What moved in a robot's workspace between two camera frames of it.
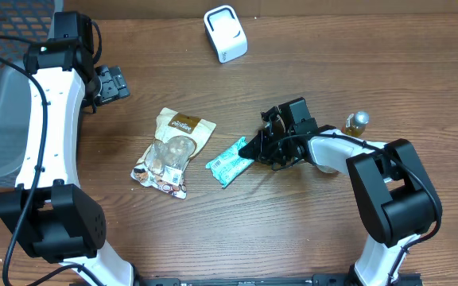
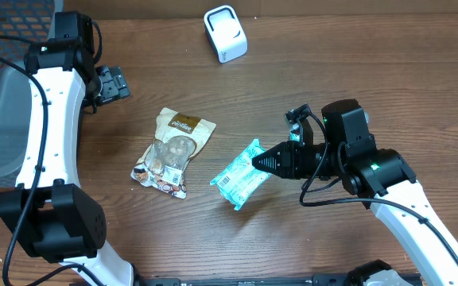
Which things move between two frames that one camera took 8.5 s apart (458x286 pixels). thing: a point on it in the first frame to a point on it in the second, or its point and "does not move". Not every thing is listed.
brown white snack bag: (163, 165) does not move
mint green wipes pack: (230, 165) to (240, 182)
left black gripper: (114, 85) does not move
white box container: (226, 33) does not move
